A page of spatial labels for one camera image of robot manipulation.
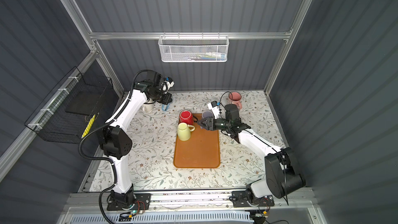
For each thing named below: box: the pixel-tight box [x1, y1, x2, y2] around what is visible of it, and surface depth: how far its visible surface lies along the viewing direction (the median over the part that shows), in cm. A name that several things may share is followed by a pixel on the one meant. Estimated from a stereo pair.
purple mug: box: [202, 110, 215, 119], surface depth 98 cm
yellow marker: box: [81, 114, 96, 139], surface depth 70 cm
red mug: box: [178, 109, 198, 126], surface depth 99 cm
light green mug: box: [177, 122, 196, 142], surface depth 92 cm
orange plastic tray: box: [173, 113, 221, 169], surface depth 91 cm
